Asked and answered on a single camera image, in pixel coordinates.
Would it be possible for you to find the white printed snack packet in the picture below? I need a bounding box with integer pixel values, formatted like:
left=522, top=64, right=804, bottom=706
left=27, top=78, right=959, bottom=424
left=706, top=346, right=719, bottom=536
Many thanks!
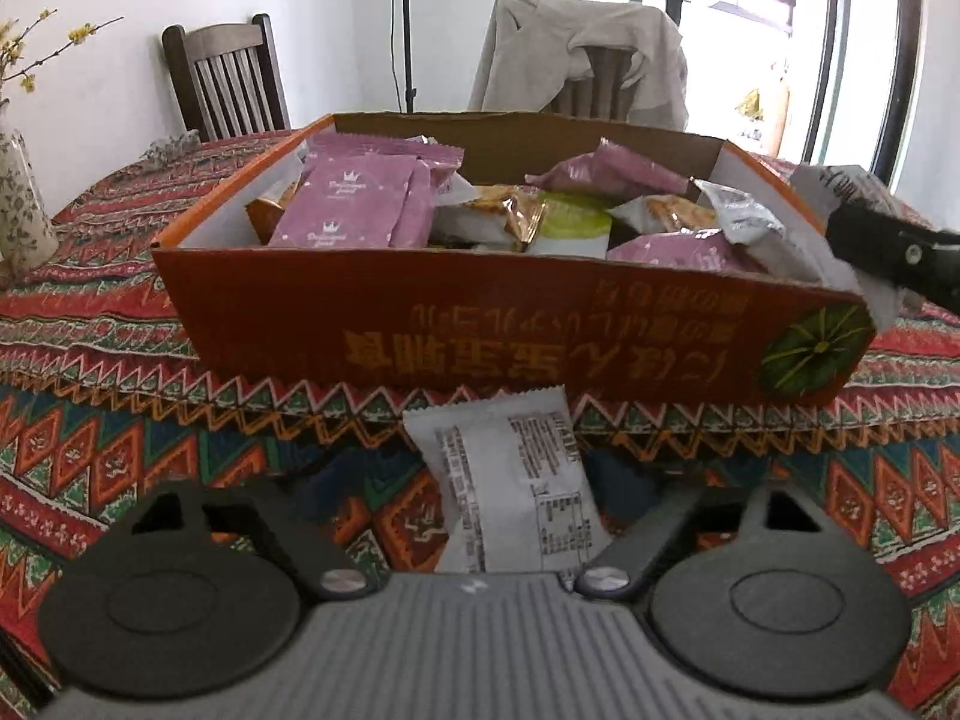
left=403, top=384, right=612, bottom=575

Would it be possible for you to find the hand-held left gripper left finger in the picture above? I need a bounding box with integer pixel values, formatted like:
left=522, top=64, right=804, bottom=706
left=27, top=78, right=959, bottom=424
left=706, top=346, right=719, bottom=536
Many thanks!
left=105, top=476, right=380, bottom=602

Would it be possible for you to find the black tripod pole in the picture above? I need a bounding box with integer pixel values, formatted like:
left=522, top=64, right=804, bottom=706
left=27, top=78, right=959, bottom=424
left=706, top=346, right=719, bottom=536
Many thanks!
left=400, top=0, right=419, bottom=115

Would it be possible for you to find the floral ceramic vase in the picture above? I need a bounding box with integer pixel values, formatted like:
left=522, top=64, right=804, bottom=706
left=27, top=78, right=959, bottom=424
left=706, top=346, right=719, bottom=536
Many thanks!
left=0, top=127, right=59, bottom=271

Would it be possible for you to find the dark wooden chair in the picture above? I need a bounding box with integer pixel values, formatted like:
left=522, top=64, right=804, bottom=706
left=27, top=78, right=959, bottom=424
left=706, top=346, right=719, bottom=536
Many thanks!
left=161, top=13, right=292, bottom=143

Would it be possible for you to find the orange cardboard box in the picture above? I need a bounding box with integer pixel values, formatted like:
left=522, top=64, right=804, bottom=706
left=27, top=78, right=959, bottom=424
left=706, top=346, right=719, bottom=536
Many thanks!
left=150, top=111, right=878, bottom=407

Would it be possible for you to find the jacket-draped wooden chair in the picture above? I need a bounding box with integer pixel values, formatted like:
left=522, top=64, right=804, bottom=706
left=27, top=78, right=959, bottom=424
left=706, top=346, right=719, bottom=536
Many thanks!
left=551, top=45, right=638, bottom=121

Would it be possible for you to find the orange cylinder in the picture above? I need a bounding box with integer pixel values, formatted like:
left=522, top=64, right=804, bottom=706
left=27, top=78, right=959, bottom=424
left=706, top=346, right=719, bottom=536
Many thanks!
left=765, top=86, right=792, bottom=158

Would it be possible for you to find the silver white snack packet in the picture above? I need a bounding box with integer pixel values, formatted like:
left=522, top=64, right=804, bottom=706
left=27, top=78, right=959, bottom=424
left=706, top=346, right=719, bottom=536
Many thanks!
left=694, top=163, right=912, bottom=335

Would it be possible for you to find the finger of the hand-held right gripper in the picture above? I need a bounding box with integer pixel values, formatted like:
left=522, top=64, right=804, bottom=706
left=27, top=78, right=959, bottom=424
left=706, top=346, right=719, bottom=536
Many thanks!
left=825, top=204, right=960, bottom=305

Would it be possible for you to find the beige jacket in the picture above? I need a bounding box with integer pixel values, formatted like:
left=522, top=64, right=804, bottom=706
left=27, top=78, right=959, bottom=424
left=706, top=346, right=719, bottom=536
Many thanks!
left=469, top=0, right=689, bottom=128

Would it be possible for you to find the heap of assorted snack packets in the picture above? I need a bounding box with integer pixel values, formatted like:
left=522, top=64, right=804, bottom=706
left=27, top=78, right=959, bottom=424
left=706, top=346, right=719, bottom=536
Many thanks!
left=246, top=131, right=751, bottom=271

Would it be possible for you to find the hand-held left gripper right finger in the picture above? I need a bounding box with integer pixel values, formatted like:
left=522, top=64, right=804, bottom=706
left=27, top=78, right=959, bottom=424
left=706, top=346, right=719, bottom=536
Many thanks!
left=576, top=465, right=833, bottom=602

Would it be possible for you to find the green snack packet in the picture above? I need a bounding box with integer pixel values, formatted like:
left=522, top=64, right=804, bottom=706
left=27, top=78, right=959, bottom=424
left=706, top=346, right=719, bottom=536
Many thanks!
left=525, top=191, right=612, bottom=256

